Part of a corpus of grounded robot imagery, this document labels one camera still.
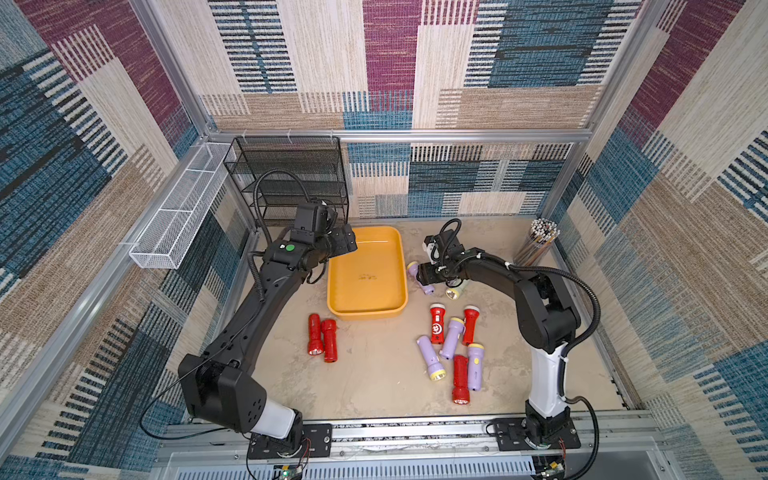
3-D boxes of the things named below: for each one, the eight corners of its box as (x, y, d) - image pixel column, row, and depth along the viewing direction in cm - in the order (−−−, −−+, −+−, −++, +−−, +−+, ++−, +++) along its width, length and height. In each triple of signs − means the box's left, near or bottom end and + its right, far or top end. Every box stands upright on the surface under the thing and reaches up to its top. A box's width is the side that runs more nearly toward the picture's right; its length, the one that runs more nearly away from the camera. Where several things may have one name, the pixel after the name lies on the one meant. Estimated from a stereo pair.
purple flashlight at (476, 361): (468, 390, 82) (470, 386, 80) (468, 346, 90) (470, 341, 87) (482, 392, 82) (485, 389, 79) (481, 348, 90) (484, 344, 87)
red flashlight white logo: (430, 343, 89) (431, 341, 88) (430, 306, 97) (431, 302, 96) (445, 345, 89) (446, 342, 87) (444, 307, 97) (445, 303, 95)
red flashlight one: (310, 356, 88) (308, 352, 86) (310, 318, 96) (308, 314, 94) (322, 354, 89) (321, 350, 86) (321, 316, 96) (319, 312, 94)
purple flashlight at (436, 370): (431, 382, 83) (432, 379, 81) (416, 340, 91) (416, 337, 89) (446, 378, 84) (447, 375, 82) (429, 336, 92) (430, 333, 90)
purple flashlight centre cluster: (438, 356, 88) (439, 352, 86) (449, 319, 95) (451, 315, 93) (453, 362, 87) (454, 358, 84) (463, 324, 94) (465, 320, 92)
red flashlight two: (323, 364, 87) (321, 360, 84) (323, 325, 95) (321, 320, 92) (337, 362, 87) (336, 358, 85) (336, 323, 95) (334, 318, 92)
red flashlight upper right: (461, 344, 90) (463, 340, 87) (463, 309, 97) (465, 304, 95) (477, 347, 89) (479, 343, 87) (478, 311, 97) (480, 306, 94)
